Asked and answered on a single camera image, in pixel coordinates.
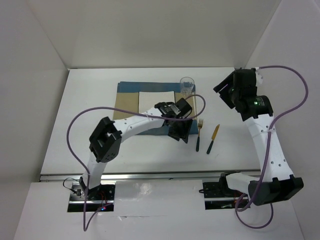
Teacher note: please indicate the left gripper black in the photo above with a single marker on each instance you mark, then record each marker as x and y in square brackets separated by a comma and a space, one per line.
[174, 134]

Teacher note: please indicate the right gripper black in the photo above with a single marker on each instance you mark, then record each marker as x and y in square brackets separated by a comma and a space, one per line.
[229, 80]

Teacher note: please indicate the clear plastic cup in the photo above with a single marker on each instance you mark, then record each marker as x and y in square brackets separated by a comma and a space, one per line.
[186, 86]

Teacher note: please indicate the square white plate dark rim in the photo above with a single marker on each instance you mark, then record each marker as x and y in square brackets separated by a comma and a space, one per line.
[148, 100]

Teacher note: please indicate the blue beige white cloth placemat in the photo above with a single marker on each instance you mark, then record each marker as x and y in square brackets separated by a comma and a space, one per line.
[127, 98]

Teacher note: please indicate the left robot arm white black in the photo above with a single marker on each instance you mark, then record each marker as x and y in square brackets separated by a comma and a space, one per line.
[108, 135]

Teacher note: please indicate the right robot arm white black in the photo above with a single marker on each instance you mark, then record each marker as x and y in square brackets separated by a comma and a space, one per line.
[277, 182]

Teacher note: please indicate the gold fork green handle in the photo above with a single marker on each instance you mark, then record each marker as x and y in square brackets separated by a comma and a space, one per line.
[199, 126]

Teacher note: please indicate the gold knife green handle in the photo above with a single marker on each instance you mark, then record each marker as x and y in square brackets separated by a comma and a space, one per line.
[213, 139]

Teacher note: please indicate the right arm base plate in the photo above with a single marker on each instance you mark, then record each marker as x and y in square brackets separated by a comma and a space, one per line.
[217, 195]

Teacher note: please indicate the right side aluminium rail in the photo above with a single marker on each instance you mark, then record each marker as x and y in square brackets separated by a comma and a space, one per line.
[252, 140]

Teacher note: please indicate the aluminium rail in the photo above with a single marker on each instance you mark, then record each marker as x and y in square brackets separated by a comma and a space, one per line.
[252, 140]
[170, 175]

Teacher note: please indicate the front aluminium rail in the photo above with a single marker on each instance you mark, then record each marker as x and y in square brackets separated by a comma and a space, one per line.
[170, 175]

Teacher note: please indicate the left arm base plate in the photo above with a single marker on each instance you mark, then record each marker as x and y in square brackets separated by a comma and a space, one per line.
[101, 199]

